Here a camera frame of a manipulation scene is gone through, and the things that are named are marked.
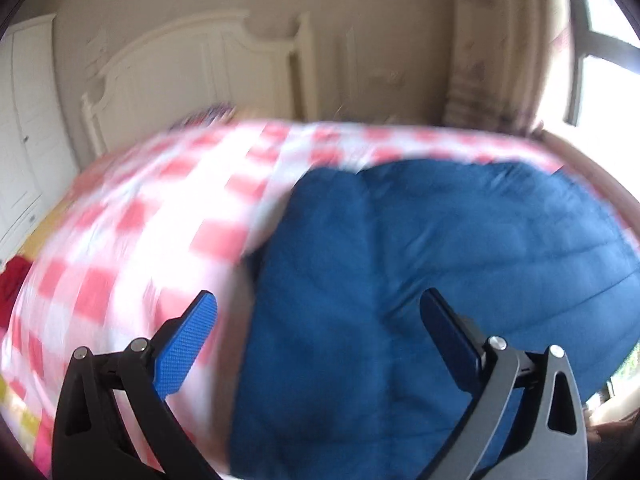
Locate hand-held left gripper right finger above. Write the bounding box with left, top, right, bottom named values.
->
left=415, top=288, right=588, bottom=480

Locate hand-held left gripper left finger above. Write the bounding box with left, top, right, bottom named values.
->
left=51, top=290, right=221, bottom=480

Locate blue quilted blanket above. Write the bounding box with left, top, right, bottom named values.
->
left=227, top=160, right=640, bottom=478

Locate red white checkered bedsheet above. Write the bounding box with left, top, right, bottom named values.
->
left=0, top=120, right=576, bottom=480

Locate red cloth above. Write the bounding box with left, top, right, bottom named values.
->
left=0, top=255, right=34, bottom=332

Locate white window ledge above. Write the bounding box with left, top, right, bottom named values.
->
left=542, top=129, right=640, bottom=256

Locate colourful patterned pillow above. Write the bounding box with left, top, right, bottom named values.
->
left=170, top=102, right=237, bottom=129

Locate white bed headboard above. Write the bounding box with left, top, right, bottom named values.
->
left=81, top=9, right=321, bottom=158

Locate white wardrobe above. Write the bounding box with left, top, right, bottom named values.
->
left=0, top=12, right=81, bottom=261

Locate patterned striped curtain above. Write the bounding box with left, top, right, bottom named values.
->
left=442, top=0, right=548, bottom=133

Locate window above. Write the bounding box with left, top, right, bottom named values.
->
left=564, top=0, right=640, bottom=133

